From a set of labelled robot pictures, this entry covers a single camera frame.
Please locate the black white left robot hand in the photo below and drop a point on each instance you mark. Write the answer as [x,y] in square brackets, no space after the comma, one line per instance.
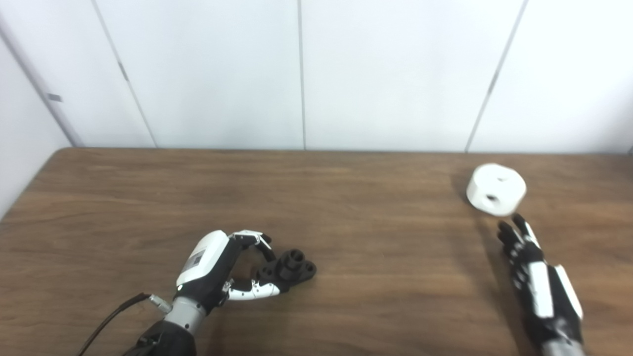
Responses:
[205,257]

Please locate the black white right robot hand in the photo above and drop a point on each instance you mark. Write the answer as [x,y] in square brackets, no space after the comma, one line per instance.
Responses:
[541,296]

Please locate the black plastic holder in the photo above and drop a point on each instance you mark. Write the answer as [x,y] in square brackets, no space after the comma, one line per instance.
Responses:
[292,269]

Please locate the round white plastic piece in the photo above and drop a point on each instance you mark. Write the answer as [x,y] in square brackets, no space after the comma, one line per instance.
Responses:
[487,185]

